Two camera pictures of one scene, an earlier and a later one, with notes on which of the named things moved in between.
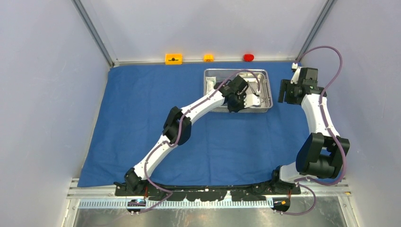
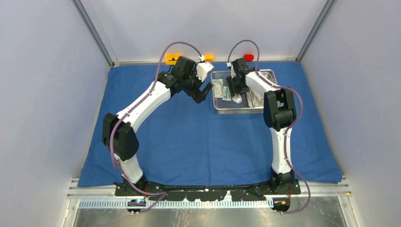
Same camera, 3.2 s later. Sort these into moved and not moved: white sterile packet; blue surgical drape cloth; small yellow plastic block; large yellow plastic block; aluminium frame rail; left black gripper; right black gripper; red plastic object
Moved: right black gripper; left black gripper; white sterile packet
Not moved: blue surgical drape cloth; small yellow plastic block; aluminium frame rail; red plastic object; large yellow plastic block
